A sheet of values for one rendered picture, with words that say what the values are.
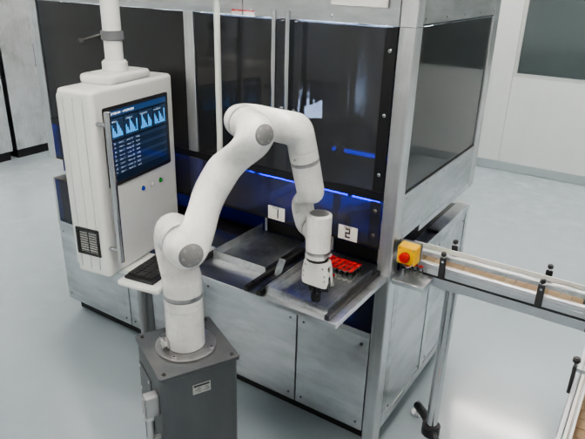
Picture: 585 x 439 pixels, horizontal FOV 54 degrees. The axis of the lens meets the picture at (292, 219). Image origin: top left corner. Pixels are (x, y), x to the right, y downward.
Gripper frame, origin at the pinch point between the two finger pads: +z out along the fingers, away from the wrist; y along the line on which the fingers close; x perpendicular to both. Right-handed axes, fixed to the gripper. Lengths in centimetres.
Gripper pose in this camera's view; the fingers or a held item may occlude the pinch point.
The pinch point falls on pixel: (315, 297)
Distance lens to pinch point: 202.5
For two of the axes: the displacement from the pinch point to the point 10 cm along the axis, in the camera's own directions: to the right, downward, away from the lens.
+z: -0.2, 9.2, 3.9
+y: -8.4, -2.3, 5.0
